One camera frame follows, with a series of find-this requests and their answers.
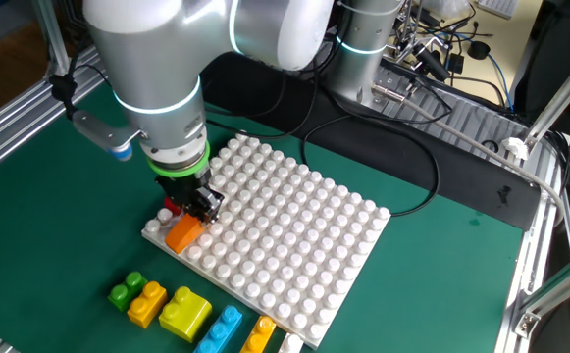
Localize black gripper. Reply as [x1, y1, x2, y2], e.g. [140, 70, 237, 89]
[154, 169, 221, 227]

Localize orange sloped block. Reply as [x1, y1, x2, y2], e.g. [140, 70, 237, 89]
[164, 213, 207, 255]

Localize small red block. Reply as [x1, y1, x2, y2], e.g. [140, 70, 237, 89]
[163, 195, 183, 217]

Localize white studded baseplate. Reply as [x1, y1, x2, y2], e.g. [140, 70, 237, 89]
[140, 132, 392, 350]

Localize large lime yellow block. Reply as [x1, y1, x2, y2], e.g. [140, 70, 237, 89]
[158, 285, 214, 344]

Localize yellow-orange two-stud block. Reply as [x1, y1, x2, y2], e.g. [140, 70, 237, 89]
[127, 280, 169, 329]

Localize green two-stud block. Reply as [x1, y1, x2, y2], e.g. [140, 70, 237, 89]
[107, 271, 149, 313]

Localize light blue three-stud block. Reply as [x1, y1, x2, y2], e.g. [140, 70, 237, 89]
[192, 304, 244, 353]

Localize yellow-orange four-stud block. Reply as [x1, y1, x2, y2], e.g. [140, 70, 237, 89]
[238, 315, 278, 353]

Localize black table mat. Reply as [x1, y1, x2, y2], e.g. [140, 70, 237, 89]
[199, 51, 544, 231]

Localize white four-stud block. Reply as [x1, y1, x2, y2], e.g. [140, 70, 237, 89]
[277, 331, 305, 353]

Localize diagonal aluminium beam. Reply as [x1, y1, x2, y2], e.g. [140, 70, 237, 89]
[31, 0, 72, 76]
[523, 36, 570, 148]

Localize green cutting mat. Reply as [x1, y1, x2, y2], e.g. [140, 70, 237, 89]
[0, 82, 526, 353]

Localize white crumpled tissue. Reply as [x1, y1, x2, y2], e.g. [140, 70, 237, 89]
[501, 136, 531, 162]

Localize black round puck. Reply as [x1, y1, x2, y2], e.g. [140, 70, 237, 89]
[466, 40, 492, 61]

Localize white keyboard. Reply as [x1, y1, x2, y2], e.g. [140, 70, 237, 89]
[477, 0, 520, 20]

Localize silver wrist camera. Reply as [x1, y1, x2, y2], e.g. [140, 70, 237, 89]
[194, 185, 226, 218]

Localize black table cable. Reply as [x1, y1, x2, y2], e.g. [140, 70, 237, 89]
[301, 115, 441, 218]

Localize grey braided hose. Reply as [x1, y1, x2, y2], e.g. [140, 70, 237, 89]
[371, 82, 568, 225]

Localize black camera on stand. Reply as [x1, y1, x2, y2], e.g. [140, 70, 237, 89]
[411, 42, 451, 83]

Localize blue cable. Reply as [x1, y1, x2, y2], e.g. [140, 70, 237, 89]
[485, 52, 516, 112]

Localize aluminium frame post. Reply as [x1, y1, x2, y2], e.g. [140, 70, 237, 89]
[513, 254, 570, 339]

